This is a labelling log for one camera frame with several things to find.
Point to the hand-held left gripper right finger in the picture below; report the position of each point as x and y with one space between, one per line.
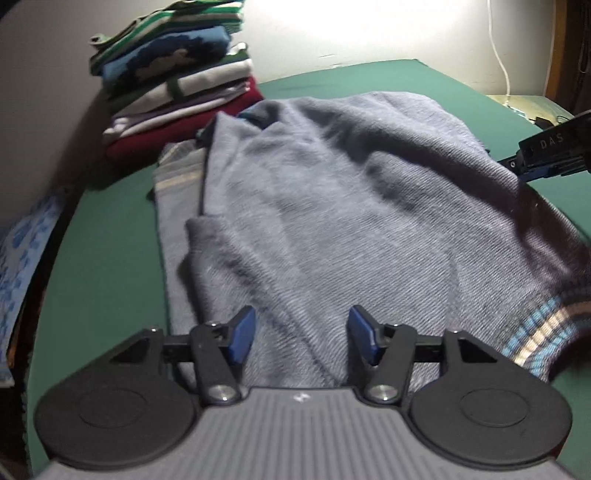
362 334

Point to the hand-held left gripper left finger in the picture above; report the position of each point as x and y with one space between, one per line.
242 337

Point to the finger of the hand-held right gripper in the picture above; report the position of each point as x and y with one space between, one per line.
517 164

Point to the grey knitted sweater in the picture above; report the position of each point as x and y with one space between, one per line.
323 207

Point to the pale patterned bedsheet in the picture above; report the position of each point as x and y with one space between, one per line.
531 101

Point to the wooden cabinet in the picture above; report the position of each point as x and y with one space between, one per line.
554 46

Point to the green felt table cover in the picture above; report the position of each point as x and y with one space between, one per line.
115 240

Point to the dark red knitted sweater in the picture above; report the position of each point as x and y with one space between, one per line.
134 145

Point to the blue patterned bag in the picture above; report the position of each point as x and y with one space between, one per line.
27 258

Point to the white folded shirt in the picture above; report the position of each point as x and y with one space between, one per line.
152 117

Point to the dark green white shirt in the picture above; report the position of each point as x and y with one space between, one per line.
203 78

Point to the blue patterned sweater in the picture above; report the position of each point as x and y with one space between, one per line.
157 55

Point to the green white striped sweater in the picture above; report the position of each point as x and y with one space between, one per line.
152 27

